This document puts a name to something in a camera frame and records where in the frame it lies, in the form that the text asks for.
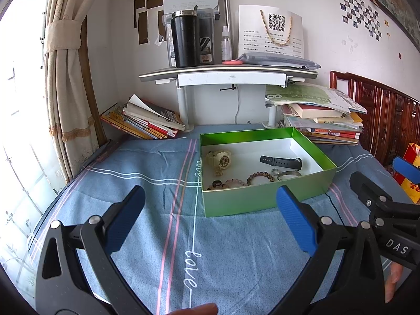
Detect white desk shelf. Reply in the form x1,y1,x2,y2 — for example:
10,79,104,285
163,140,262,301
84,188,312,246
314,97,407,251
138,65,319,133

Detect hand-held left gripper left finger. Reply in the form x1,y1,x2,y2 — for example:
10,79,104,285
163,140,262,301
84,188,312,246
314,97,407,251
34,185,146,315

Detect tall stack of books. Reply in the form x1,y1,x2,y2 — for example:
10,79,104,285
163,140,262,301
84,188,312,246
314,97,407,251
264,82,368,146

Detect wall photo collage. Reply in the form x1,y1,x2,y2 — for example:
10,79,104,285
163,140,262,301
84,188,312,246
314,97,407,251
337,0,384,41

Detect silver bangle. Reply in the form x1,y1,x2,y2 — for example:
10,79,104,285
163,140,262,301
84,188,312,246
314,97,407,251
277,170,302,181

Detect red yellow bag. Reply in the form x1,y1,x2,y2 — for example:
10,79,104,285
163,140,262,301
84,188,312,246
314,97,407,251
394,142,420,204

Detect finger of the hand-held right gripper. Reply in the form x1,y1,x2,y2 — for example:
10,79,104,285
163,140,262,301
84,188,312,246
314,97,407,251
392,156,420,186
349,171,392,210

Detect white wrist watch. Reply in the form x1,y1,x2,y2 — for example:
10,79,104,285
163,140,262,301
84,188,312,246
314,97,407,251
206,149,232,169

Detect black wrist watch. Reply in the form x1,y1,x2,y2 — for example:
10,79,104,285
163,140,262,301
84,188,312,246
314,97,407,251
260,155,303,171

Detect clear plastic container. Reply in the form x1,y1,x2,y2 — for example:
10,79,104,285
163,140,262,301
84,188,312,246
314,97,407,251
162,8,217,68

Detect black tumbler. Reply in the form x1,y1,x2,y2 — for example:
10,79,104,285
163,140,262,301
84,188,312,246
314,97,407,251
171,9,201,69

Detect grey metal pole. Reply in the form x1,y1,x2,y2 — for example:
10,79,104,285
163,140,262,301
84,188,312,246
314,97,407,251
221,0,234,60

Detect white cable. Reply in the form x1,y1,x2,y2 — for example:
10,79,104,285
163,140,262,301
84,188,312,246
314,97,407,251
234,87,253,125

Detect brown wooden bead bracelet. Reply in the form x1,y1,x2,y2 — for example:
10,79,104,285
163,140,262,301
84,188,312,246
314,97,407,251
247,172,275,186

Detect grey folder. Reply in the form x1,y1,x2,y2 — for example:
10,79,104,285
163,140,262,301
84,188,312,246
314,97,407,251
236,52,320,70

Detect window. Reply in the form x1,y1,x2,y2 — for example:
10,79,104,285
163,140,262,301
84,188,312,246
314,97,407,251
0,0,71,302

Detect person's right hand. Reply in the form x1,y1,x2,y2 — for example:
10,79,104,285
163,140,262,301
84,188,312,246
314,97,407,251
382,259,405,301

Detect slanted stack of books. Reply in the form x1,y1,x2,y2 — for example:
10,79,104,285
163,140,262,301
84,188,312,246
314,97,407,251
100,93,187,140

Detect person's left hand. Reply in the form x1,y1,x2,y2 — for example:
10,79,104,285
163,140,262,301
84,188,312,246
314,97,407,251
164,303,219,315

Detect blue striped bedsheet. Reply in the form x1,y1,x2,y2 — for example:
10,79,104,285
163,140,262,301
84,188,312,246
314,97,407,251
28,125,414,315

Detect pink red bead bracelet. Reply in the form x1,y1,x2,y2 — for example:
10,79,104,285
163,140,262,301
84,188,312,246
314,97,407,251
220,179,249,189

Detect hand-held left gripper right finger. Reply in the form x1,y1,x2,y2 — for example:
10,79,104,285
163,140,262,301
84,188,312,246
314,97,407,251
276,185,385,315

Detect brown wall tape strips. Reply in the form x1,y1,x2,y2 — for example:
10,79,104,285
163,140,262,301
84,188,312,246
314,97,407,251
132,0,169,45

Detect white paper bag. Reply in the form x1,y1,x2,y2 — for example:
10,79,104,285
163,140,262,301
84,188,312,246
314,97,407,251
238,4,306,59

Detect red wooden headboard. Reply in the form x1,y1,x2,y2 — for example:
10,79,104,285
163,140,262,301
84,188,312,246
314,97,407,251
329,70,420,168

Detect beige curtain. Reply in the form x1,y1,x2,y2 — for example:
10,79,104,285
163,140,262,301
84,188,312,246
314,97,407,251
43,0,109,184

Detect green cardboard box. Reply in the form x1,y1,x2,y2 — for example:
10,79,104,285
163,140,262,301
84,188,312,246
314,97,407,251
199,126,338,218

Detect small spray bottle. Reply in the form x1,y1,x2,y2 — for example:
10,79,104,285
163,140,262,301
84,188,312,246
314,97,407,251
220,25,232,63

